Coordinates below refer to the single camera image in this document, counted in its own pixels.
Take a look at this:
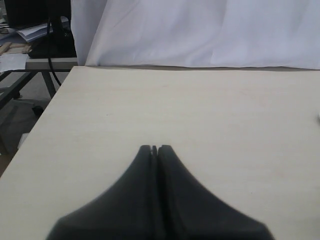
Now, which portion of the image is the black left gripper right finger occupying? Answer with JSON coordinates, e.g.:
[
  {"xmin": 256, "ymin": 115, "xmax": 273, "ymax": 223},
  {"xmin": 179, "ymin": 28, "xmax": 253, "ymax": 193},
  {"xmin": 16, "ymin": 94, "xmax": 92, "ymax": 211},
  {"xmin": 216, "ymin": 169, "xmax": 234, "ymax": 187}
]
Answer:
[{"xmin": 157, "ymin": 145, "xmax": 274, "ymax": 240}]

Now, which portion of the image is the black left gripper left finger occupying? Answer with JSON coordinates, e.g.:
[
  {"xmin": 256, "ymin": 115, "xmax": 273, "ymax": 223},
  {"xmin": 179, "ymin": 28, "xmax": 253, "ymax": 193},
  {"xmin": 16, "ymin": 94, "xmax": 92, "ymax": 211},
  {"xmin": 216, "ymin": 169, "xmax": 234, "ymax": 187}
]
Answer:
[{"xmin": 47, "ymin": 145, "xmax": 154, "ymax": 240}]

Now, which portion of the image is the grey side desk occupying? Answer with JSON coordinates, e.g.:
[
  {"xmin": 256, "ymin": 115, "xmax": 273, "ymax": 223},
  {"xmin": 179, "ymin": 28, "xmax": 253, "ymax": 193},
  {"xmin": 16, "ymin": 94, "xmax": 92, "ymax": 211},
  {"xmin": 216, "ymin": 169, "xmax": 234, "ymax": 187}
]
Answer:
[{"xmin": 0, "ymin": 57, "xmax": 79, "ymax": 99}]

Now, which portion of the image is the black monitor stand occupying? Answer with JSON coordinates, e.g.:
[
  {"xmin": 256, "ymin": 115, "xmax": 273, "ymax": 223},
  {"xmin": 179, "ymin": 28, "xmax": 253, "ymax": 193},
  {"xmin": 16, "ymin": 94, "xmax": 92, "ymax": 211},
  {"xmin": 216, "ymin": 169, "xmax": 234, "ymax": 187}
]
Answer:
[{"xmin": 28, "ymin": 0, "xmax": 77, "ymax": 59}]

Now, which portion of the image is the white backdrop cloth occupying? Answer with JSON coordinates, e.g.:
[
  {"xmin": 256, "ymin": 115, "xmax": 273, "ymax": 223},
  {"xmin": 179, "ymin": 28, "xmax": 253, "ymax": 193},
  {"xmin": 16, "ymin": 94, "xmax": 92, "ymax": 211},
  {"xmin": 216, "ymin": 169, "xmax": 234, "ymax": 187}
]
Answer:
[{"xmin": 70, "ymin": 0, "xmax": 320, "ymax": 70}]

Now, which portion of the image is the stack of papers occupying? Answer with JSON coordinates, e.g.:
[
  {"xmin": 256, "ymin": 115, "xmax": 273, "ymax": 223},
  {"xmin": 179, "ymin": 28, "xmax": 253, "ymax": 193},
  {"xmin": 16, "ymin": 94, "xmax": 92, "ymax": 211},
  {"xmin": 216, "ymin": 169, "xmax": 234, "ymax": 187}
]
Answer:
[{"xmin": 16, "ymin": 23, "xmax": 48, "ymax": 43}]

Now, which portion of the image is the black hanging cable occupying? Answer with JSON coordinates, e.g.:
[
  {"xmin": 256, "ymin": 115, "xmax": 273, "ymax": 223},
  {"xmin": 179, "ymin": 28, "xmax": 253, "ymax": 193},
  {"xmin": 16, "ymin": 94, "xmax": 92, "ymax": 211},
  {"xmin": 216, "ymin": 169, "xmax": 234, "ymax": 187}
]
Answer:
[{"xmin": 46, "ymin": 20, "xmax": 63, "ymax": 87}]

